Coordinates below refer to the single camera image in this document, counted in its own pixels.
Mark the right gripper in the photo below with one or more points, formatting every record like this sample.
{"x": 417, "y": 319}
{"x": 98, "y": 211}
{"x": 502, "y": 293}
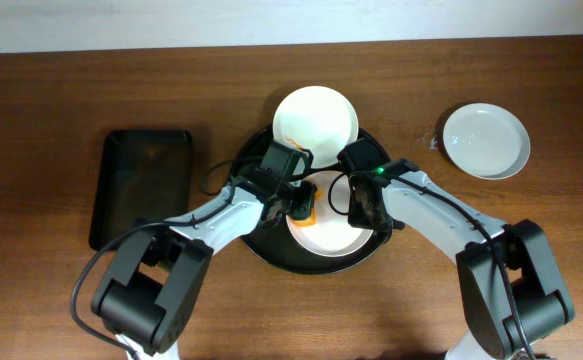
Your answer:
{"x": 363, "y": 209}

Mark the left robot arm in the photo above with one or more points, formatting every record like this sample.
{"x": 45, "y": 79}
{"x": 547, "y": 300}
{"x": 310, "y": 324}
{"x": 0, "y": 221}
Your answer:
{"x": 147, "y": 294}

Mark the light blue plate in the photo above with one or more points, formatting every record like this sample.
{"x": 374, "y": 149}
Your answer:
{"x": 486, "y": 141}

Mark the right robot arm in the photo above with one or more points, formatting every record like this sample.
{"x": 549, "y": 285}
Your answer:
{"x": 512, "y": 290}

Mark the white plate with ketchup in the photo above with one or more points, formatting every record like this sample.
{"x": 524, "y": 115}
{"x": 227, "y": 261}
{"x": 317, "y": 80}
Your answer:
{"x": 318, "y": 119}

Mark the round black tray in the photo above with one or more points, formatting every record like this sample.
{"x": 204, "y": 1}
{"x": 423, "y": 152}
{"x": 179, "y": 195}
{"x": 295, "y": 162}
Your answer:
{"x": 275, "y": 243}

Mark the orange green sponge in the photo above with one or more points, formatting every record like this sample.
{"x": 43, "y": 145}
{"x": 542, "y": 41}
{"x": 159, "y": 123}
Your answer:
{"x": 307, "y": 220}

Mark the pink plate with ketchup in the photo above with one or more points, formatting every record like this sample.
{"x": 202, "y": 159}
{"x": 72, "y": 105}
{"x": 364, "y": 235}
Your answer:
{"x": 332, "y": 235}

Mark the rectangular black tray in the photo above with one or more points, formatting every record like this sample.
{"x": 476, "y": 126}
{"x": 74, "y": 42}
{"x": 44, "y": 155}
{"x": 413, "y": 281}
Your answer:
{"x": 144, "y": 177}

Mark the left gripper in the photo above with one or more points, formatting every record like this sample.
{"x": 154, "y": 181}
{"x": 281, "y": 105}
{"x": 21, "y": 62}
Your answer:
{"x": 300, "y": 201}

